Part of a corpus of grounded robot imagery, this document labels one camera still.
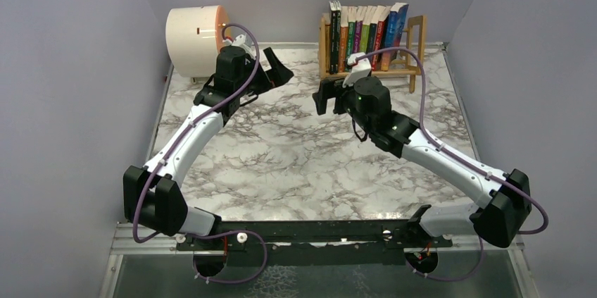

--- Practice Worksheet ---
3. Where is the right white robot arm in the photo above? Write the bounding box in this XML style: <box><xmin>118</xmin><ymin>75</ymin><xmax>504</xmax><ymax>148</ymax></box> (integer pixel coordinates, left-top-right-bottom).
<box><xmin>312</xmin><ymin>77</ymin><xmax>532</xmax><ymax>248</ymax></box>

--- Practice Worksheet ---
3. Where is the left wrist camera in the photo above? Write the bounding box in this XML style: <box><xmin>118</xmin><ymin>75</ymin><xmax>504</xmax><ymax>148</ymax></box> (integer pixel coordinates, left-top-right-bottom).
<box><xmin>222</xmin><ymin>35</ymin><xmax>256</xmax><ymax>59</ymax></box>

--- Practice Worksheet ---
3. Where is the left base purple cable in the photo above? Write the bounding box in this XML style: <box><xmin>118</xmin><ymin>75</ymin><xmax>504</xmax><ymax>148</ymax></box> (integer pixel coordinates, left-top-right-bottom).
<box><xmin>191</xmin><ymin>229</ymin><xmax>270</xmax><ymax>286</ymax></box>

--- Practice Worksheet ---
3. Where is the purple treehouse book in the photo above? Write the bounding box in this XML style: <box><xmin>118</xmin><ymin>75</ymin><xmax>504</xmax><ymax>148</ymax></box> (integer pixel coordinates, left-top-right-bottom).
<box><xmin>352</xmin><ymin>6</ymin><xmax>367</xmax><ymax>54</ymax></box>

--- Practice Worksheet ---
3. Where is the black book right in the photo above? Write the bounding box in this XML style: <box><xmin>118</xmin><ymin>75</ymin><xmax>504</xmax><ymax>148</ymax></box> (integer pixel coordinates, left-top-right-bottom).
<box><xmin>331</xmin><ymin>0</ymin><xmax>341</xmax><ymax>74</ymax></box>

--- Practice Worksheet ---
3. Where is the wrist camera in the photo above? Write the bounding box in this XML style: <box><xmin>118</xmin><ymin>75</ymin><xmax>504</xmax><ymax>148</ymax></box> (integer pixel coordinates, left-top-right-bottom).
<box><xmin>222</xmin><ymin>35</ymin><xmax>256</xmax><ymax>59</ymax></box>
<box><xmin>342</xmin><ymin>52</ymin><xmax>372</xmax><ymax>88</ymax></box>

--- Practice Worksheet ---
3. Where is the cream round drawer cabinet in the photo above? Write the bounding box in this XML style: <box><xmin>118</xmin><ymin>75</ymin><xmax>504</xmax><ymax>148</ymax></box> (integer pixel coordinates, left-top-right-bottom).
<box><xmin>165</xmin><ymin>5</ymin><xmax>229</xmax><ymax>78</ymax></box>

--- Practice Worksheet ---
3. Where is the black book left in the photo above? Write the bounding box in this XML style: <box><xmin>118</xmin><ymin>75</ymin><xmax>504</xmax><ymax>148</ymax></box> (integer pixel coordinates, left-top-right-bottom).
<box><xmin>329</xmin><ymin>0</ymin><xmax>341</xmax><ymax>74</ymax></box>

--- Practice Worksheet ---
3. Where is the dark cover treehouse book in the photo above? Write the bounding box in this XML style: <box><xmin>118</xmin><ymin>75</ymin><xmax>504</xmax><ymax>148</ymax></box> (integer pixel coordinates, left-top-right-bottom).
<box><xmin>380</xmin><ymin>2</ymin><xmax>409</xmax><ymax>71</ymax></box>

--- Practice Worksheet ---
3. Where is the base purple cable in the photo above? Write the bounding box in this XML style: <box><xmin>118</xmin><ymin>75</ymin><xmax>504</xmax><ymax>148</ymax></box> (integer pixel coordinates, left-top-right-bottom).
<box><xmin>404</xmin><ymin>237</ymin><xmax>486</xmax><ymax>283</ymax></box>
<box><xmin>191</xmin><ymin>229</ymin><xmax>270</xmax><ymax>286</ymax></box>

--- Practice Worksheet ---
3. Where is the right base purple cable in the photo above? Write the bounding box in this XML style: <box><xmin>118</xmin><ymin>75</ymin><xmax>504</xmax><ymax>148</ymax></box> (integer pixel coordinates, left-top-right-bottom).
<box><xmin>404</xmin><ymin>237</ymin><xmax>486</xmax><ymax>283</ymax></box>

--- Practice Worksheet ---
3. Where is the red treehouse book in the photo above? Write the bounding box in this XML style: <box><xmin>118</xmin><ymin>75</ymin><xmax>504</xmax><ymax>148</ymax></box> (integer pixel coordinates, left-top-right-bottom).
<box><xmin>371</xmin><ymin>6</ymin><xmax>391</xmax><ymax>52</ymax></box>

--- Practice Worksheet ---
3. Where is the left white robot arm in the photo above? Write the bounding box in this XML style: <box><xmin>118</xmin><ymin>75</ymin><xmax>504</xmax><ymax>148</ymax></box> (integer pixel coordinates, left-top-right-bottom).
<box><xmin>123</xmin><ymin>46</ymin><xmax>294</xmax><ymax>236</ymax></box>

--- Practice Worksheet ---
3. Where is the lime green treehouse book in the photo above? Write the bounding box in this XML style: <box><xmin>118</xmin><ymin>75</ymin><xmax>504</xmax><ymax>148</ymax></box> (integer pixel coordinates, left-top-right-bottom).
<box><xmin>358</xmin><ymin>6</ymin><xmax>377</xmax><ymax>52</ymax></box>

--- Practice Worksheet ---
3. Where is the black book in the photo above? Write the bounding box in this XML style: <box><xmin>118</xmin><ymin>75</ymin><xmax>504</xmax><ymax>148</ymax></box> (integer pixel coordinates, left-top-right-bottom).
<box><xmin>331</xmin><ymin>0</ymin><xmax>341</xmax><ymax>74</ymax></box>
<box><xmin>329</xmin><ymin>0</ymin><xmax>341</xmax><ymax>74</ymax></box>

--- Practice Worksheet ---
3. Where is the floral cover book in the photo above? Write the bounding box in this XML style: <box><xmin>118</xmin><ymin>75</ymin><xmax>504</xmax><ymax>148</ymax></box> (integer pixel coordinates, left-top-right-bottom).
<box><xmin>365</xmin><ymin>6</ymin><xmax>386</xmax><ymax>53</ymax></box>

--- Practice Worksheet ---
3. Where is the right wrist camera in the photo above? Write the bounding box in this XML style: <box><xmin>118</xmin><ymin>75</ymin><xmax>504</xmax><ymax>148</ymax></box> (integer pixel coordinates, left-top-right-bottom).
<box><xmin>342</xmin><ymin>52</ymin><xmax>372</xmax><ymax>88</ymax></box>

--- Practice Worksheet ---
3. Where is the wooden book rack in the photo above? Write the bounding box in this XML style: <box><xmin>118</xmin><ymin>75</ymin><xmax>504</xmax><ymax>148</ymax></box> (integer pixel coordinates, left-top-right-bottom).
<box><xmin>318</xmin><ymin>13</ymin><xmax>427</xmax><ymax>94</ymax></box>

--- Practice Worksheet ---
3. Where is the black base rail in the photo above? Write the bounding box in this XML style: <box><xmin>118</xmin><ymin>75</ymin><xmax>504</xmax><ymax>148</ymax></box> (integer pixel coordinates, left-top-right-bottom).
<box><xmin>176</xmin><ymin>219</ymin><xmax>452</xmax><ymax>267</ymax></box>

